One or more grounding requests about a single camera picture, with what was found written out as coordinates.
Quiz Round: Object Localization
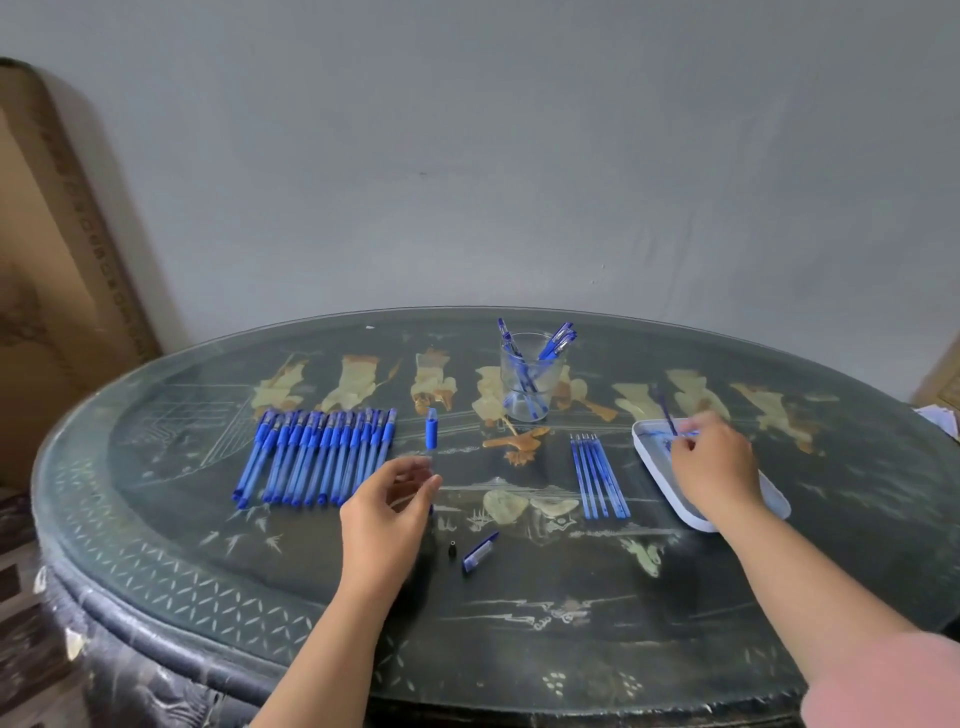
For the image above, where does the round black inlaid table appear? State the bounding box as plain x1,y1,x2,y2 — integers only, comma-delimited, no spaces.
30,305,960,728

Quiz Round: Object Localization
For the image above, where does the white paper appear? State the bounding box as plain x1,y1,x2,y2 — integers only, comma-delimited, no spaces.
910,403,960,442

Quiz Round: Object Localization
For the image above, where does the pink sleeve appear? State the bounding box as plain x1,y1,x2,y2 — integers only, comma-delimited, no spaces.
801,632,960,728

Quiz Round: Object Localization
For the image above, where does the blue pen cap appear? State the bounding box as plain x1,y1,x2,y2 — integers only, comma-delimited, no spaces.
462,531,501,576

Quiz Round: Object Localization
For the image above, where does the person's right hand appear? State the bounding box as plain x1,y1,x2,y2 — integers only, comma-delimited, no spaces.
667,411,764,531

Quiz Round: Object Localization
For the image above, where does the clear glass cup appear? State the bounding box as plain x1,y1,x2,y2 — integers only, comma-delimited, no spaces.
500,333,566,423

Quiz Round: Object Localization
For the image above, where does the person's right forearm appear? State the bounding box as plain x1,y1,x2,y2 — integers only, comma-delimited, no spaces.
706,491,945,708

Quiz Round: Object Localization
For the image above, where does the person's left forearm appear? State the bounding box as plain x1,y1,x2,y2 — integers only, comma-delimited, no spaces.
249,576,411,728

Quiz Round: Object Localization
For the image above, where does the person's left hand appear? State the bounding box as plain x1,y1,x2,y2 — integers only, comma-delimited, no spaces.
339,455,444,595

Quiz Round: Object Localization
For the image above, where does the white plastic tray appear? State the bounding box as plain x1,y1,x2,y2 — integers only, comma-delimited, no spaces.
631,418,793,534

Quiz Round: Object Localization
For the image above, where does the brown cardboard box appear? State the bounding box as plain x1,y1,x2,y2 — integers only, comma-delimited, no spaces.
0,57,165,492

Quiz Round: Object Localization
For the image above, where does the yellow box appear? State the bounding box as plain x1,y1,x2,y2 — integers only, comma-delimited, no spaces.
910,351,960,411

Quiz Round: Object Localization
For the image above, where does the plastic wrapped wooden furniture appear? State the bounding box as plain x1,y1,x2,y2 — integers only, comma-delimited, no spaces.
0,486,54,728

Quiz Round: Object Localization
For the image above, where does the blue pen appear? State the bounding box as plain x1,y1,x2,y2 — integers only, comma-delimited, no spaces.
525,321,574,399
497,317,543,418
525,341,573,412
528,330,577,406

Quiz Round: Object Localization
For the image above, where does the clear pen barrel blue grip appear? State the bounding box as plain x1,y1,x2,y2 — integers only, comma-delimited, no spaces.
424,408,441,519

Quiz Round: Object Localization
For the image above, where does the row of blue capped pens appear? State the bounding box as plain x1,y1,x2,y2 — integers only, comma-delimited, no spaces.
231,408,399,512

